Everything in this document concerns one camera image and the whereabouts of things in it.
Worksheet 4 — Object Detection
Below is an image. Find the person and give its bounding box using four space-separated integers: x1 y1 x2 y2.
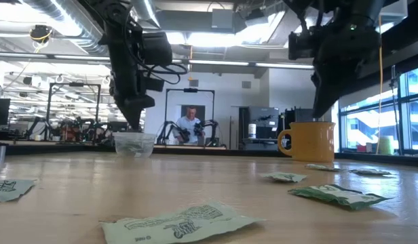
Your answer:
172 105 205 144

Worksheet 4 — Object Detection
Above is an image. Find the dark wall panel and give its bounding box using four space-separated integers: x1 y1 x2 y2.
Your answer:
180 104 206 118

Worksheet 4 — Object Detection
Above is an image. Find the black window frame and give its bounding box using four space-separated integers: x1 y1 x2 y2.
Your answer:
337 64 418 157

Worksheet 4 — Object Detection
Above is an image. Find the black computer monitor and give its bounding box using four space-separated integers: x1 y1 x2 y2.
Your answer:
0 98 12 125

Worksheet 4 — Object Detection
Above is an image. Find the grey ceiling box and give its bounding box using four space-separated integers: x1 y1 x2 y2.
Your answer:
211 8 234 30

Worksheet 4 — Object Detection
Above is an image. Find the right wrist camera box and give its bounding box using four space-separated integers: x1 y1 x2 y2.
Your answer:
288 30 320 62

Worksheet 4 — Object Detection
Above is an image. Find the black table edge frame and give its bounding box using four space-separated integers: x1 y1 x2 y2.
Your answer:
0 144 418 167

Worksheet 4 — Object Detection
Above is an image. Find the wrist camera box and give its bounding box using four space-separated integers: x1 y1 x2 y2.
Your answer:
140 32 173 67
288 30 320 62

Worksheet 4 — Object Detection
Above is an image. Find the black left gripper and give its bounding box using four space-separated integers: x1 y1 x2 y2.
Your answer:
109 76 156 132

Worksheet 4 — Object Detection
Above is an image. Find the yellow hanging cable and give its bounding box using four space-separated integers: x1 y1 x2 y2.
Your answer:
375 15 383 155

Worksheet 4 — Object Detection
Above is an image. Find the clear plastic bowl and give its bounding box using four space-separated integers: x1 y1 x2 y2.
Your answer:
111 131 158 159

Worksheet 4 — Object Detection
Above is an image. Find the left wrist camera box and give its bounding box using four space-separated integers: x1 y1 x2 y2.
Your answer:
140 32 173 67

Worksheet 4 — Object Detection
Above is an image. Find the pale green cylinder container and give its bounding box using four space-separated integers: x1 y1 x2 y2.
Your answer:
378 135 396 156

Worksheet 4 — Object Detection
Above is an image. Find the white Stevia sweetener packet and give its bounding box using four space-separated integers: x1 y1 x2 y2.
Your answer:
0 179 37 203
122 142 146 154
100 201 265 244

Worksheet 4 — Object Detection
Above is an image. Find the yellow ceramic mug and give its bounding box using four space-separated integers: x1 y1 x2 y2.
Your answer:
277 121 337 163

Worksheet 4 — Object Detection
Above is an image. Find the green Truvia sweetener packet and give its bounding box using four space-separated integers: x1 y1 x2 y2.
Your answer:
287 183 390 211
351 168 392 176

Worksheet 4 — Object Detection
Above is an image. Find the white Truvia sweetener packet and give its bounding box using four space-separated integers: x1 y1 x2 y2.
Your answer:
259 171 307 184
304 163 341 172

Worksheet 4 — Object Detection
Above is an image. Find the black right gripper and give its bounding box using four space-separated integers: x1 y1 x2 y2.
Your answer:
311 31 383 119

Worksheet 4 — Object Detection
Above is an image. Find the black ceiling camera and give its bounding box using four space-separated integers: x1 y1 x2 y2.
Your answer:
28 24 54 44

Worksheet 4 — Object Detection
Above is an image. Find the black equipment cabinet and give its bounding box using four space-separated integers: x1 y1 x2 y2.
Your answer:
238 106 280 150

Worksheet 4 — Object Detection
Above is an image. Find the black gantry frame with camera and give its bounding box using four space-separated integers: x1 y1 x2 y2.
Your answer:
44 82 102 142
164 87 216 147

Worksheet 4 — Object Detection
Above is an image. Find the black equipment case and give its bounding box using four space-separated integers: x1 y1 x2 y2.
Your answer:
280 107 319 123

